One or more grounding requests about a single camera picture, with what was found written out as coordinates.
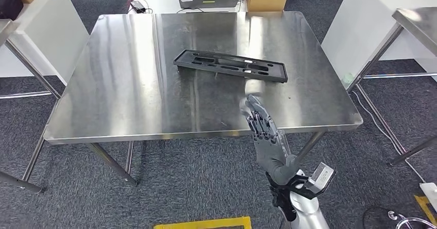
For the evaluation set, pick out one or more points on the yellow floor tape line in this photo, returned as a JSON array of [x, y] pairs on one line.
[[425, 207]]

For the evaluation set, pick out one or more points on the stainless steel workbench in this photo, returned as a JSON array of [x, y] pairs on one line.
[[119, 84]]

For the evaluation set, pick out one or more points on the yellow floor tape square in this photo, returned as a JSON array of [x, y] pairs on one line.
[[204, 223]]

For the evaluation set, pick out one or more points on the black bag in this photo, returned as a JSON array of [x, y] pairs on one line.
[[10, 3]]

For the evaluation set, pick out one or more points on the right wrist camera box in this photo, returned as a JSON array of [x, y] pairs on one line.
[[321, 178]]

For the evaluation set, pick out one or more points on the white panel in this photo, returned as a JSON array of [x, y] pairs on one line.
[[51, 32], [358, 26]]

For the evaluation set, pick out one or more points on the black power adapter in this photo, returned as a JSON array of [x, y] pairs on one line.
[[138, 6]]

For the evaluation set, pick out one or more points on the stainless steel table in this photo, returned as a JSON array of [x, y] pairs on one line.
[[30, 70], [420, 22]]

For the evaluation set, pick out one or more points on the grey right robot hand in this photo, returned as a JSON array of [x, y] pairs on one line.
[[269, 145]]

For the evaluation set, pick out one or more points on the black plastic car part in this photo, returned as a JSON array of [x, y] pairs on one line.
[[191, 57]]

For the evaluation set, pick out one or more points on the chrome stool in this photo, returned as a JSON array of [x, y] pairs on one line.
[[413, 222]]

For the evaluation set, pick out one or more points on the white flat box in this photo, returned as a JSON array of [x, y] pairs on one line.
[[429, 195]]

